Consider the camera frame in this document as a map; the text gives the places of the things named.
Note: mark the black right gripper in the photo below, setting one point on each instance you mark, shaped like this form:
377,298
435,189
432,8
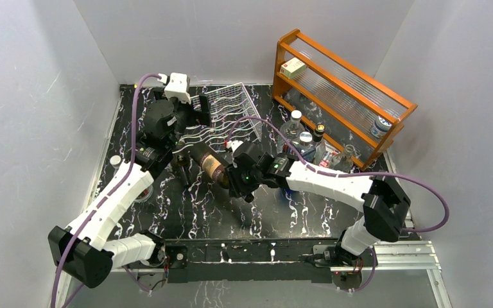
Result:
236,187

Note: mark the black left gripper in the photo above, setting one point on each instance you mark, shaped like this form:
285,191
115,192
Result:
197,117

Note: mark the blue labelled clear bottle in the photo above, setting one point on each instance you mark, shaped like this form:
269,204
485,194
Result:
304,145

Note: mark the dark green wine bottle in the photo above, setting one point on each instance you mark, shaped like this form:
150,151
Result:
181,164

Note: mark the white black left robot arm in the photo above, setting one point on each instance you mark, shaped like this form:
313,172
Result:
114,200

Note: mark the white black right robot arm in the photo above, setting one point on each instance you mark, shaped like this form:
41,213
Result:
381,200

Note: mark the clear glass bottle silver cap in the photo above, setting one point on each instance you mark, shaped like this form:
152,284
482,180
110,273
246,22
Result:
290,130

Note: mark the clear round bottle white cap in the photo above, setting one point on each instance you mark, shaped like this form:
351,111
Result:
115,162

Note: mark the white red small box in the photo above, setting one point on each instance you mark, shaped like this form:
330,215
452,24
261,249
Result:
292,68

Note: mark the orange wooden shelf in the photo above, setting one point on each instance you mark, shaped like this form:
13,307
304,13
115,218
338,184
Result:
333,92

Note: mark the blue white ceramic jar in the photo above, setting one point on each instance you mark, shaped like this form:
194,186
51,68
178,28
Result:
380,127

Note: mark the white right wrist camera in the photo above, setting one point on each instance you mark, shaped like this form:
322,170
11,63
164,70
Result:
232,146

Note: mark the white wire wine rack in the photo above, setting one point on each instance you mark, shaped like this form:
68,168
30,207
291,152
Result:
232,111

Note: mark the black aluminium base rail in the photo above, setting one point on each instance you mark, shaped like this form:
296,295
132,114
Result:
187,260

